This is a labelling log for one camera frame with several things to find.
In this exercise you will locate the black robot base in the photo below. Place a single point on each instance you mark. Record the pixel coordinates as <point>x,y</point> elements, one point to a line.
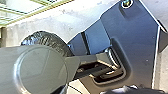
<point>133,33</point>

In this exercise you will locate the small round base button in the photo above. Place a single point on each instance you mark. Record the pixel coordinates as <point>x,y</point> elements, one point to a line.
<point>126,3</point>

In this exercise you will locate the grey robot torso link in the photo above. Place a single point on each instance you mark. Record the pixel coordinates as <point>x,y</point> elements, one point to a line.
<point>36,71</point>

